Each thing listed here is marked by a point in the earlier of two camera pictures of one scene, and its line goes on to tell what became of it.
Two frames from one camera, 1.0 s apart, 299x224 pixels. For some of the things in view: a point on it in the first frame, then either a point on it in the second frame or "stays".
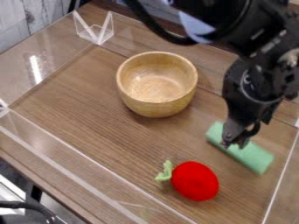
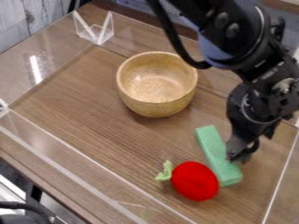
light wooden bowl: [156, 81] stays
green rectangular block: [252, 157] to [216, 149]
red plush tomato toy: [193, 178] stays
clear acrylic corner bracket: [94, 33] stays
